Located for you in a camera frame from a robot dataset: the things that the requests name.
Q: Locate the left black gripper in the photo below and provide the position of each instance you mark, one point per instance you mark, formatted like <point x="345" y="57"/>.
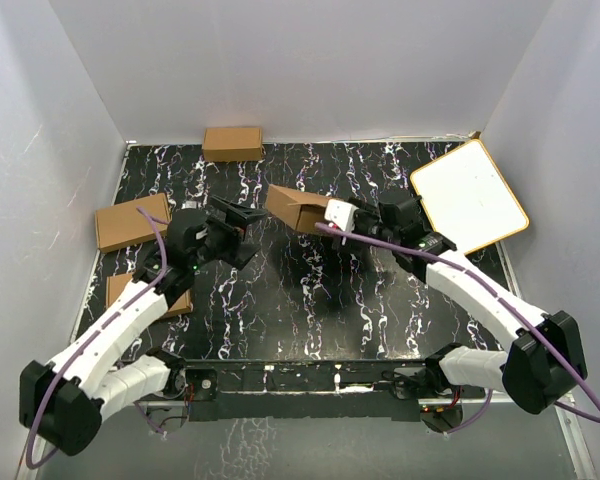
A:
<point x="234" y="231"/>

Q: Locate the folded cardboard box back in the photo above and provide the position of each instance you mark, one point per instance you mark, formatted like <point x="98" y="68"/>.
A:
<point x="232" y="144"/>

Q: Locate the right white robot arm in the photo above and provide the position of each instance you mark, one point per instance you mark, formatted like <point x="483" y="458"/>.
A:
<point x="540" y="358"/>

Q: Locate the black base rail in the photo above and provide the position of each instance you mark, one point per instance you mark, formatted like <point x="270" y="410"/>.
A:
<point x="400" y="390"/>

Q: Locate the folded cardboard box left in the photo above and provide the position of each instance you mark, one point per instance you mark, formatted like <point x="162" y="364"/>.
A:
<point x="122" y="225"/>

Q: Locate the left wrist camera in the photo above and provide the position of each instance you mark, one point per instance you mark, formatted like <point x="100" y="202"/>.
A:
<point x="190" y="204"/>

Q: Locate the large cardboard box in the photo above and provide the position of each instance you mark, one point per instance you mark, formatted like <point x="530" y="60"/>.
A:
<point x="297" y="209"/>

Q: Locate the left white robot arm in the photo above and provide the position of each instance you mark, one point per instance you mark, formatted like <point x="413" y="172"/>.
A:
<point x="66" y="400"/>

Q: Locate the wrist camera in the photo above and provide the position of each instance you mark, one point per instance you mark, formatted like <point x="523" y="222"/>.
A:
<point x="340" y="214"/>
<point x="190" y="204"/>

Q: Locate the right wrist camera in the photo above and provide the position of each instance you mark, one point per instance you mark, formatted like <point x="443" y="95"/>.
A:
<point x="340" y="214"/>

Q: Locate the white board yellow rim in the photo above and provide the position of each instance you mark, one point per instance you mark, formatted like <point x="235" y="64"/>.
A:
<point x="466" y="198"/>

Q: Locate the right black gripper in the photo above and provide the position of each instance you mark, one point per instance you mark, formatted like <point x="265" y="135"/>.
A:
<point x="352" y="242"/>

